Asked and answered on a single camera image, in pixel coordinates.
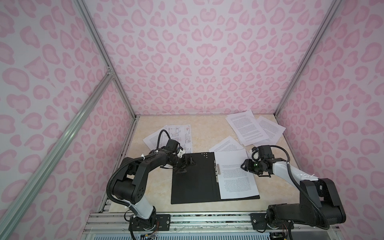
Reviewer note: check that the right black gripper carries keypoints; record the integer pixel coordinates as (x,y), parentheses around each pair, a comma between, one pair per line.
(248,166)

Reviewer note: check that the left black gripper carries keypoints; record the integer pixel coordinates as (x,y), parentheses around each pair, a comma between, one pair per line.
(185,163)

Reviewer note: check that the red and black folder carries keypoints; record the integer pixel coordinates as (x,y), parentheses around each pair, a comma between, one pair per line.
(200,183)

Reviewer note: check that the technical drawing sheet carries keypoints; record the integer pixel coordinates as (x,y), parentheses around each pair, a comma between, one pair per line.
(182,134)

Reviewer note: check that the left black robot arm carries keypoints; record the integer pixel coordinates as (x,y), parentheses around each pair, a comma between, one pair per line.
(128,183)

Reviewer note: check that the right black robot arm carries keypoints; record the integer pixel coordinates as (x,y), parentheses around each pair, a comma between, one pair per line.
(320,205)

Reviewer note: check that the lower left paper sheet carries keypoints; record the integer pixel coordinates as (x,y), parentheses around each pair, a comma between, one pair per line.
(152,140)

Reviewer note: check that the large text sheet far right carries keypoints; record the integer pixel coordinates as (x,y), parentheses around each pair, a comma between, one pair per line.
(246,127)

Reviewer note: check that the text sheet right corner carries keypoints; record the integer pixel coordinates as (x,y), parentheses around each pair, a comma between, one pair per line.
(272,129)

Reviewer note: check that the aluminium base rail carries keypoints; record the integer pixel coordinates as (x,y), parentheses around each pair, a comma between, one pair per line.
(204,226)

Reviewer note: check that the aluminium frame post left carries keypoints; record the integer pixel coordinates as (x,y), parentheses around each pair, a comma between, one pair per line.
(91,26)

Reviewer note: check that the aluminium frame post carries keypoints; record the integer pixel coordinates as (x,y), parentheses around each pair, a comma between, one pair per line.
(315,42)
(91,26)

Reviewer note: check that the aluminium frame post right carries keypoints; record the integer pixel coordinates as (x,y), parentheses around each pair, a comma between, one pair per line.
(315,42)

